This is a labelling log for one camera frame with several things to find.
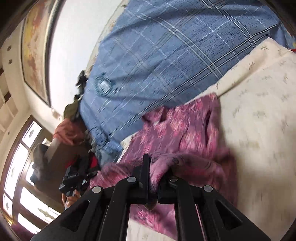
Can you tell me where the purple pink floral garment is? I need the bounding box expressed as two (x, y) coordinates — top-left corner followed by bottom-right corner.
(89, 92), (239, 240)

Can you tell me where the person's left hand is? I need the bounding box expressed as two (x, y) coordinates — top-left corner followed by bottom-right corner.
(62, 190), (81, 210)

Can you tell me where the salmon pink cloth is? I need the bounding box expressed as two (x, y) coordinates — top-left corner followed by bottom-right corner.
(53, 118), (85, 146)

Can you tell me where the cream leaf-print bed sheet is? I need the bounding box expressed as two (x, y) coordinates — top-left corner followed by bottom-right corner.
(115, 38), (296, 241)

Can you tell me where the blue plaid pillow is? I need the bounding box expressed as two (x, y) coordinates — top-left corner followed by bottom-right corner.
(80, 1), (287, 164)

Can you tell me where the wooden frame window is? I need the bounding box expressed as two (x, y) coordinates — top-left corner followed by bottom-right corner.
(1, 116), (63, 234)

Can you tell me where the framed wall map picture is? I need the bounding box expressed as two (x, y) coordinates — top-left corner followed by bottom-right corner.
(21, 1), (58, 106)

